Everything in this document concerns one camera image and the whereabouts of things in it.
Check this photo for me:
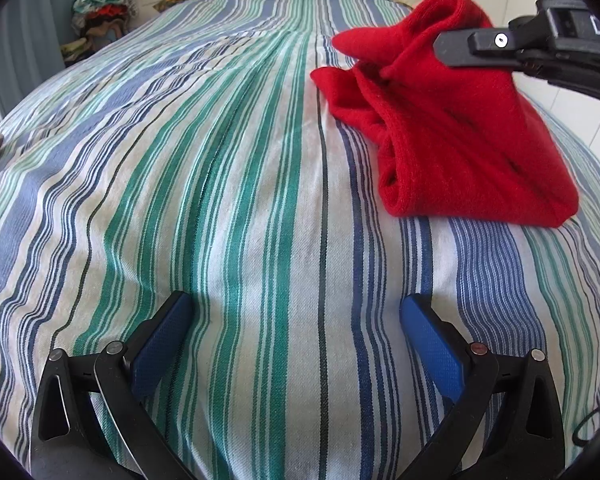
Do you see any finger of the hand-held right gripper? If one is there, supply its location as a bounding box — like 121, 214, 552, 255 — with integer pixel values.
434, 27, 532, 68

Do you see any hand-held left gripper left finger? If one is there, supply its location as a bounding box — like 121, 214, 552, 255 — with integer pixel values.
29, 291, 197, 480

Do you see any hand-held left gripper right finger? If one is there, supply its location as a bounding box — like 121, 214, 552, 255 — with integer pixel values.
399, 294, 566, 480

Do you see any red sweater with white dog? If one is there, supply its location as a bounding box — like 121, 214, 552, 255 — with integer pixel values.
310, 0, 580, 228

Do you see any pile of colourful clothes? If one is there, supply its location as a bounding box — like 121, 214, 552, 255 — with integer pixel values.
60, 0, 140, 67

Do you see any striped bedspread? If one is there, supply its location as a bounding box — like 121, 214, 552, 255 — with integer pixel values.
0, 0, 600, 480

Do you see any blue-grey curtain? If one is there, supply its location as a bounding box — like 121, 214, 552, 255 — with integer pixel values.
0, 0, 106, 117

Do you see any black cable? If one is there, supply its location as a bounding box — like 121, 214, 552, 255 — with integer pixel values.
572, 406, 600, 446

